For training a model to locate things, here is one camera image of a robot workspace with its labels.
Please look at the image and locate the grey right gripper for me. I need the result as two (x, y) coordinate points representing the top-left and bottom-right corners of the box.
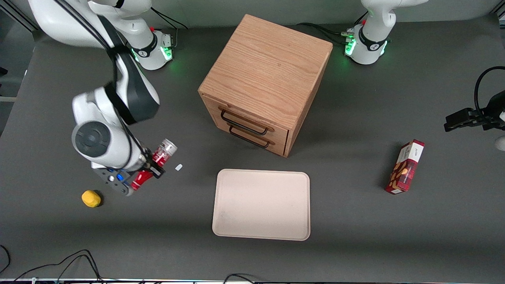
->
(92, 148), (165, 196)

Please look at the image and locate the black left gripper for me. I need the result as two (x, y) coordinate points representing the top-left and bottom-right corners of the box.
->
(445, 91), (505, 132)

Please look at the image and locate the red coca-cola aluminium bottle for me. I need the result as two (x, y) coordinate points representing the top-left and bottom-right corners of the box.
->
(131, 138), (178, 191)

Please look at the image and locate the cream white plastic tray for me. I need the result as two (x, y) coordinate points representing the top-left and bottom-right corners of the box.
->
(212, 169), (311, 241)

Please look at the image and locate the yellow lemon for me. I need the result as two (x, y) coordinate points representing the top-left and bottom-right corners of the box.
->
(82, 190), (102, 208)

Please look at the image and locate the red cookie box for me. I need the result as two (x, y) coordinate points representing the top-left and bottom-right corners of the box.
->
(385, 139), (425, 194)

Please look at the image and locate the wooden drawer cabinet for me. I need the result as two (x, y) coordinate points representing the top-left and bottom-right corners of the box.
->
(198, 14), (333, 158)

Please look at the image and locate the black looped cable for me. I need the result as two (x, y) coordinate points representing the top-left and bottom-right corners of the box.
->
(475, 66), (505, 116)

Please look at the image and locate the black metal drawer handle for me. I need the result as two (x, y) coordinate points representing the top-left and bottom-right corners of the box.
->
(229, 125), (272, 149)
(220, 108), (269, 136)

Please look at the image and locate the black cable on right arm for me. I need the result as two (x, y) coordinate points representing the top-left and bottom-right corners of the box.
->
(55, 0), (154, 168)

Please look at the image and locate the black floor cable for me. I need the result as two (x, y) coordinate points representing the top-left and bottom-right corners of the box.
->
(223, 273), (257, 284)
(12, 249), (104, 282)

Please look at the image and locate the black cable at right-arm base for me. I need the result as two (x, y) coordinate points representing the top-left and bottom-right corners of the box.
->
(150, 7), (189, 50)

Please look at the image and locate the black cable at left-arm base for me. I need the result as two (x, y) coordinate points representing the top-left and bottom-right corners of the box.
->
(296, 12), (369, 45)

